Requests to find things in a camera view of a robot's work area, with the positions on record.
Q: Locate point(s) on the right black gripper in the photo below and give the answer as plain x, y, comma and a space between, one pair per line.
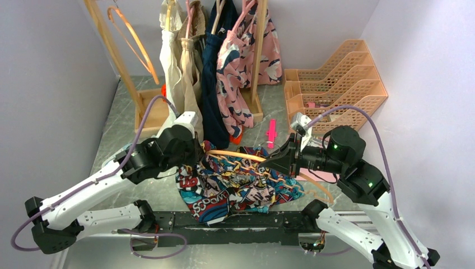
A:
284, 158

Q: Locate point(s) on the orange plastic file organizer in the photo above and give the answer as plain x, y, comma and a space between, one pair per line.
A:
348, 77

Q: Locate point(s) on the beige hanging garment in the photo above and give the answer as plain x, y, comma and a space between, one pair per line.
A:
192, 38

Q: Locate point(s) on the comic print shorts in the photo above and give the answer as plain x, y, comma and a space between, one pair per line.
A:
222, 186

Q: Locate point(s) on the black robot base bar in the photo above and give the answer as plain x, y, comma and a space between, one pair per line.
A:
288, 228

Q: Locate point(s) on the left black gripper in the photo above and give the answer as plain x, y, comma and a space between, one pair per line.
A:
198, 152

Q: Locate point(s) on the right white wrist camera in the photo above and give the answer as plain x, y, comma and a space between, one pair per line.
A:
299, 124

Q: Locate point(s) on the navy hanging garment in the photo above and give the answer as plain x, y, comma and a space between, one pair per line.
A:
222, 19

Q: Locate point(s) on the pink floral hanging garment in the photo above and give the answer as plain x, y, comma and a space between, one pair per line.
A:
235, 64

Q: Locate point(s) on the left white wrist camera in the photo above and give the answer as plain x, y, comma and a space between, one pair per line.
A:
188, 120

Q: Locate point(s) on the pink clip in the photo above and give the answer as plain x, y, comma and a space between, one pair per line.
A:
271, 134

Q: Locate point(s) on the orange cloth on table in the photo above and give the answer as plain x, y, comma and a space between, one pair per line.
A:
236, 140

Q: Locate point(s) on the wooden clothes rack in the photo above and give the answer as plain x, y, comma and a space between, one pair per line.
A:
149, 124

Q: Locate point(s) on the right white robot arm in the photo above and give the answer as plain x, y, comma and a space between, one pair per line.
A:
365, 185

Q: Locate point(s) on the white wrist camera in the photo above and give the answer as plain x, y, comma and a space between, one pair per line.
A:
188, 120
299, 124

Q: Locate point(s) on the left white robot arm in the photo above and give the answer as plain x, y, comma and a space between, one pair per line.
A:
60, 221

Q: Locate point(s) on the white hanging garment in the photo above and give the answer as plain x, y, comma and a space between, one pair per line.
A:
172, 18

